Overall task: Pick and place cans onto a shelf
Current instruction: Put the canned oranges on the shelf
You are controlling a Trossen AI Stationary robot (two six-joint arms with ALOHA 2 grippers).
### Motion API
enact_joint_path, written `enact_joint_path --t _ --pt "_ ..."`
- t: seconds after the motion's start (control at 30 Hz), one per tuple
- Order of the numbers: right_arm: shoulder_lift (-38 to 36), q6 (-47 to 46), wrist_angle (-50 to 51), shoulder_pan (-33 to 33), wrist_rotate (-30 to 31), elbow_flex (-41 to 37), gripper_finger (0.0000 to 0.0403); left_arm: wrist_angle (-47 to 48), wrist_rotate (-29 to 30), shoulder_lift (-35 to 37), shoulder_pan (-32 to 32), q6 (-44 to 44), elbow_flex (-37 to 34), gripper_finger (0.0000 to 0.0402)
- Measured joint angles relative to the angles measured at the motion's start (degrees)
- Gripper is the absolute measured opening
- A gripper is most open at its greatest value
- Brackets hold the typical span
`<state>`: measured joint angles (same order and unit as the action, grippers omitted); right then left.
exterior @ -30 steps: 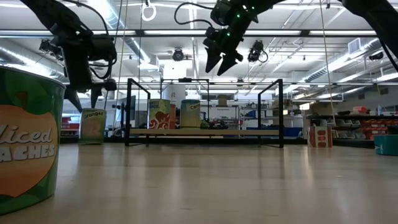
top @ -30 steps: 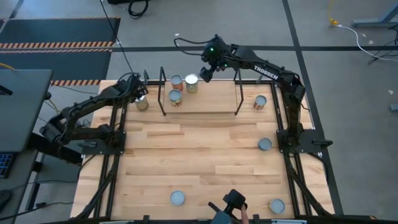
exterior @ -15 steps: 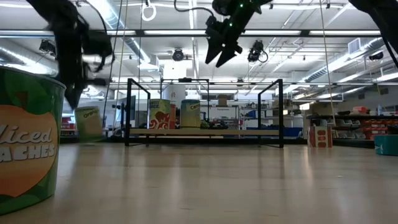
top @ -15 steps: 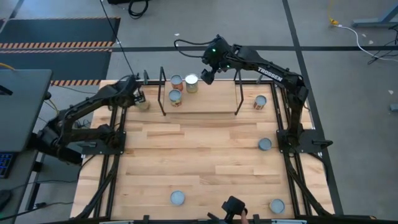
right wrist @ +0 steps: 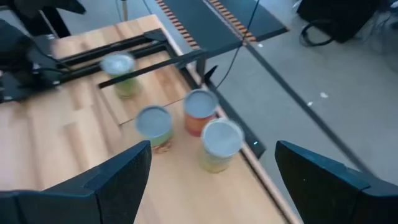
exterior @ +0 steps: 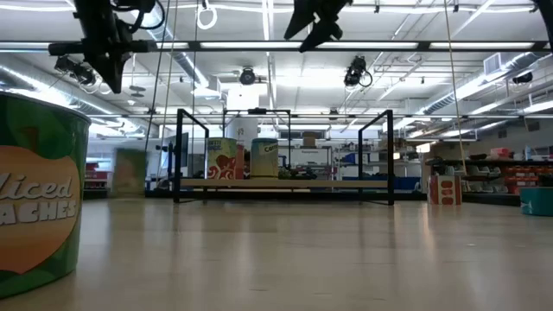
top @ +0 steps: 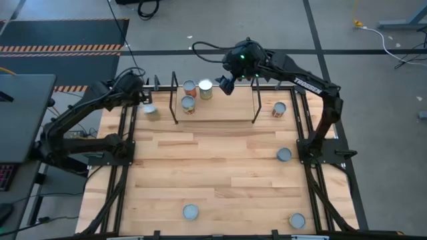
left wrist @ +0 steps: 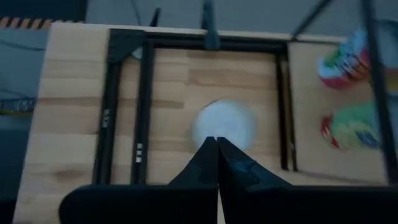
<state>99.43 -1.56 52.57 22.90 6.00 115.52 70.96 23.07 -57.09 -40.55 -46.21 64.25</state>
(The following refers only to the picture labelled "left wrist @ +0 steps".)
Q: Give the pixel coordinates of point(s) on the black table rail frame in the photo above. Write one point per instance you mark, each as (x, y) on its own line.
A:
(144, 109)

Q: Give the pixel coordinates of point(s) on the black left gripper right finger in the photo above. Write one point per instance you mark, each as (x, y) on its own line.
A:
(311, 205)

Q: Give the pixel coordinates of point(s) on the black overhead rig frame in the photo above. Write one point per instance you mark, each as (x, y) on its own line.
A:
(377, 93)

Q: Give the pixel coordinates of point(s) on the black frame wooden shelf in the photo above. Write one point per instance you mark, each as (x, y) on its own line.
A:
(308, 124)

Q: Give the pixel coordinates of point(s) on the red swirl print can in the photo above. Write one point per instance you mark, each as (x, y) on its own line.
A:
(342, 65)

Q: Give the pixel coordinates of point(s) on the pale green oranges can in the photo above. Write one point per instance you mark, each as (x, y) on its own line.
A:
(351, 127)

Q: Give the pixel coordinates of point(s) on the yellow black hazard tape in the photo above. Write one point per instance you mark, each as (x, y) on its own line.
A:
(25, 22)

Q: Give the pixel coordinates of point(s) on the green sliced peaches can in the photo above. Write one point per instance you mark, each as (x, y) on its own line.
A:
(227, 118)

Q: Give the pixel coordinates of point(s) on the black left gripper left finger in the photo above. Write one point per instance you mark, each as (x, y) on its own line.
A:
(140, 205)

